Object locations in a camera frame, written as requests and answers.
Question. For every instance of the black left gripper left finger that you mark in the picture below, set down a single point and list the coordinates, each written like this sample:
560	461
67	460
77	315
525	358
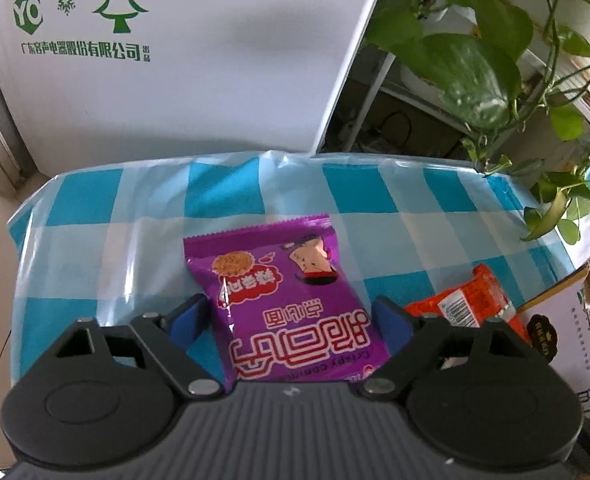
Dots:
166	339

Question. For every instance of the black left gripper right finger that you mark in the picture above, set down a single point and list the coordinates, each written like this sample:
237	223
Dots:
413	343

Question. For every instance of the purple snack packet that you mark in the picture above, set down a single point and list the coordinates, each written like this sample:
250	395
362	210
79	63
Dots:
282	308

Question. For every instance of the orange red snack packet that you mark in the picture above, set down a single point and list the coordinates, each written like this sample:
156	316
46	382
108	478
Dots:
470	304

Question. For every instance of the blue white checkered tablecloth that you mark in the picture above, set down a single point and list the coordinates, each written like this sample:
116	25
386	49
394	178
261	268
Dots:
107	242

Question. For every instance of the white cardboard milk box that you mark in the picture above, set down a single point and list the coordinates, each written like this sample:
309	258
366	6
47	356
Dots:
558	324

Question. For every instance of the white refrigerator with green print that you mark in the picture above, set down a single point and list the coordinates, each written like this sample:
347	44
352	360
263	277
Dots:
90	82

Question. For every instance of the green pothos plant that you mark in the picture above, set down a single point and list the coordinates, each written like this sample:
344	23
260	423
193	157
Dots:
493	65

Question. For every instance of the white metal plant shelf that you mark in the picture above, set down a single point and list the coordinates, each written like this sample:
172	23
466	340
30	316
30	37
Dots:
375	78

